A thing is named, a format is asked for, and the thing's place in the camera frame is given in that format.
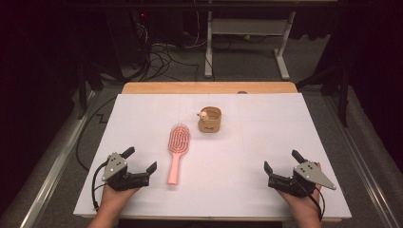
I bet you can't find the bundle of black floor cables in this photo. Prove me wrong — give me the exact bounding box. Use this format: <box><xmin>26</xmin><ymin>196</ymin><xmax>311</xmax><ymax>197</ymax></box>
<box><xmin>132</xmin><ymin>22</ymin><xmax>202</xmax><ymax>83</ymax></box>

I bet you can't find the white metal stand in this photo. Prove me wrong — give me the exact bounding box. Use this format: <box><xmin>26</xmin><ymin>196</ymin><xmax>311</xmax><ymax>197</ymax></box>
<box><xmin>203</xmin><ymin>10</ymin><xmax>297</xmax><ymax>81</ymax></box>

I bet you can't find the hand-held gripper cable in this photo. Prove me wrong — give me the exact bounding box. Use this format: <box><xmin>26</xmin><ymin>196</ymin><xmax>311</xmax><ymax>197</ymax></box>
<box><xmin>300</xmin><ymin>181</ymin><xmax>326</xmax><ymax>222</ymax></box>
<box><xmin>91</xmin><ymin>161</ymin><xmax>110</xmax><ymax>213</ymax></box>

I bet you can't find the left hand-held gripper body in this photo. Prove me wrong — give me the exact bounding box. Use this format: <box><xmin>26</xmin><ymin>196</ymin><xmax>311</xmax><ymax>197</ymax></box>
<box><xmin>102</xmin><ymin>152</ymin><xmax>150</xmax><ymax>192</ymax></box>

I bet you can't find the pink hairbrush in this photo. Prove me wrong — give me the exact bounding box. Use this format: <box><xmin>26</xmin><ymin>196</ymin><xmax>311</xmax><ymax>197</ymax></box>
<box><xmin>166</xmin><ymin>123</ymin><xmax>191</xmax><ymax>186</ymax></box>

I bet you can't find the long black floor cable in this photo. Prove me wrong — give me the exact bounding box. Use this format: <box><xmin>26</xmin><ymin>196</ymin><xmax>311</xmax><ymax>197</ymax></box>
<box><xmin>75</xmin><ymin>96</ymin><xmax>118</xmax><ymax>172</ymax></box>

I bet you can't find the person's left hand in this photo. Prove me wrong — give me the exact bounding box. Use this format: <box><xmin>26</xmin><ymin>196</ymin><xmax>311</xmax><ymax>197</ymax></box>
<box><xmin>100</xmin><ymin>184</ymin><xmax>141</xmax><ymax>211</ymax></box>

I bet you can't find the wooden table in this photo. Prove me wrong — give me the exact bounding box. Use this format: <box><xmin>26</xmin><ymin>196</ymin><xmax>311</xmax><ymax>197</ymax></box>
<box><xmin>81</xmin><ymin>81</ymin><xmax>343</xmax><ymax>223</ymax></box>

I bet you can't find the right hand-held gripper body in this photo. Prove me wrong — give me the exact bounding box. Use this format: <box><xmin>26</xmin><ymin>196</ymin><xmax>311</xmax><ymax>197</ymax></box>
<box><xmin>268</xmin><ymin>161</ymin><xmax>337</xmax><ymax>199</ymax></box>

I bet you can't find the dark computer tower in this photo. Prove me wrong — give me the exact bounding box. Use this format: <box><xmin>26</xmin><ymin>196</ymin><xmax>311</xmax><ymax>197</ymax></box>
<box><xmin>106</xmin><ymin>10</ymin><xmax>150</xmax><ymax>70</ymax></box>

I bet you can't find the right hand-held gripper cable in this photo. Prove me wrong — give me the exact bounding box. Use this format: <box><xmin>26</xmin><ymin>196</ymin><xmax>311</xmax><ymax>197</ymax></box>
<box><xmin>300</xmin><ymin>181</ymin><xmax>326</xmax><ymax>222</ymax></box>

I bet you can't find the person's right hand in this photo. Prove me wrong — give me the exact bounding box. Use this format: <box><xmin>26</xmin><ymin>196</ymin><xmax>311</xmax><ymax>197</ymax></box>
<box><xmin>276</xmin><ymin>161</ymin><xmax>325</xmax><ymax>228</ymax></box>

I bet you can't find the beige round holder cup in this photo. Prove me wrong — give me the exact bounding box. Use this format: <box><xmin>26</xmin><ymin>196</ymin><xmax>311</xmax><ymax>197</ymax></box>
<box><xmin>197</xmin><ymin>105</ymin><xmax>222</xmax><ymax>134</ymax></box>

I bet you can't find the aluminium rail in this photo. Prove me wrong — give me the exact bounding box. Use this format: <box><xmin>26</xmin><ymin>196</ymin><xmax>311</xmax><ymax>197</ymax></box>
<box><xmin>18</xmin><ymin>90</ymin><xmax>97</xmax><ymax>228</ymax></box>
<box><xmin>322</xmin><ymin>94</ymin><xmax>403</xmax><ymax>228</ymax></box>

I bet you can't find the left hand-held gripper cable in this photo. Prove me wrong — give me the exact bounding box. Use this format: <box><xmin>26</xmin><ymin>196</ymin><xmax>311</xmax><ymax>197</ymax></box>
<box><xmin>91</xmin><ymin>161</ymin><xmax>110</xmax><ymax>213</ymax></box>

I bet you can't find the white board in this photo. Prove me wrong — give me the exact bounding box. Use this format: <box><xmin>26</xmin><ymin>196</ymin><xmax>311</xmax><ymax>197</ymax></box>
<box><xmin>73</xmin><ymin>92</ymin><xmax>353</xmax><ymax>219</ymax></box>

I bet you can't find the black stand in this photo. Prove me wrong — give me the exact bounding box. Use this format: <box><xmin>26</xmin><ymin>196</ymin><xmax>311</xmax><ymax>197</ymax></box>
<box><xmin>296</xmin><ymin>63</ymin><xmax>352</xmax><ymax>128</ymax></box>
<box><xmin>75</xmin><ymin>61</ymin><xmax>105</xmax><ymax>121</ymax></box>

